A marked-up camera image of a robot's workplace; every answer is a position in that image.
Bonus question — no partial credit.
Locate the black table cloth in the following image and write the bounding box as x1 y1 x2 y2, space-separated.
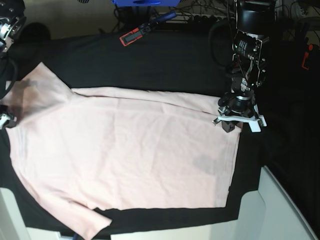
8 31 320 239

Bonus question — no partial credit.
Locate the orange blue clamp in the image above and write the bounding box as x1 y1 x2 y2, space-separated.
294 22 310 71
119 11 177 47

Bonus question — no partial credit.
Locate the orange blue clamp right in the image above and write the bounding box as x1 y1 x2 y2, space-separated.
294 22 310 71

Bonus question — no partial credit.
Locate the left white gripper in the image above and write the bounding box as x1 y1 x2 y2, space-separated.
212 98 267 133

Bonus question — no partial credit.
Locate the black power strip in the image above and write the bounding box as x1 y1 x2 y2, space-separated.
167 13 227 25

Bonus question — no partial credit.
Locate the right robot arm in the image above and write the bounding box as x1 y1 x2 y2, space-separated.
0 0 26 99

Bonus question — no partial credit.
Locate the white table frame left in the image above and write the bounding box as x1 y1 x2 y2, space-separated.
0 188 61 240

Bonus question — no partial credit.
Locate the orange blue clamp top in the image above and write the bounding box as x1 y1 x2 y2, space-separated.
119 11 177 47

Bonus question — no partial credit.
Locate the blue plastic box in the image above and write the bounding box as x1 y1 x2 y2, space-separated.
112 0 181 7

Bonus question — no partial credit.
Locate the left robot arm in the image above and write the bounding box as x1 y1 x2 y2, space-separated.
209 0 276 133

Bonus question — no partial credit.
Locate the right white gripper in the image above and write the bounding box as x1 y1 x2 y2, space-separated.
0 105 17 129

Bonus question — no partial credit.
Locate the pink T-shirt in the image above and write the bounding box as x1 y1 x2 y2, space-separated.
3 63 241 240

